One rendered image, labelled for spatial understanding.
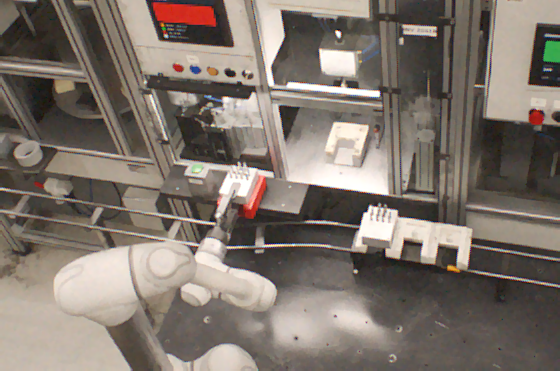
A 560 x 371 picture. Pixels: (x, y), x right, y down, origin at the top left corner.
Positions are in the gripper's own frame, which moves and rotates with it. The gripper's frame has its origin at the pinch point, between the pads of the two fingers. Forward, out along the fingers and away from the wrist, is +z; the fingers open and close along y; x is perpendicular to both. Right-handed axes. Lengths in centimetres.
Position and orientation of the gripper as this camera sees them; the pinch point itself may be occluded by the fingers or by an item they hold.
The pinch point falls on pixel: (235, 194)
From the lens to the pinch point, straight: 245.9
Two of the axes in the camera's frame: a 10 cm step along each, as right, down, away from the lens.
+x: -9.5, -1.2, 2.8
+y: -1.3, -6.7, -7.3
